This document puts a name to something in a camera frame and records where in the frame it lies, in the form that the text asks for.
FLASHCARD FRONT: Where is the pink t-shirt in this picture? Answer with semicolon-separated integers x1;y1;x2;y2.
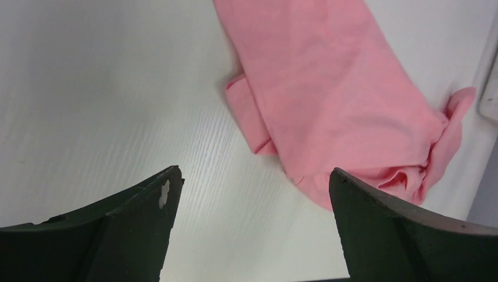
214;1;476;209

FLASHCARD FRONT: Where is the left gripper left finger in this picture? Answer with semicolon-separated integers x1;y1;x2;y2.
1;166;184;281

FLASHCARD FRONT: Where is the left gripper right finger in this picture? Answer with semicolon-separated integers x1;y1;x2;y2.
329;168;497;281

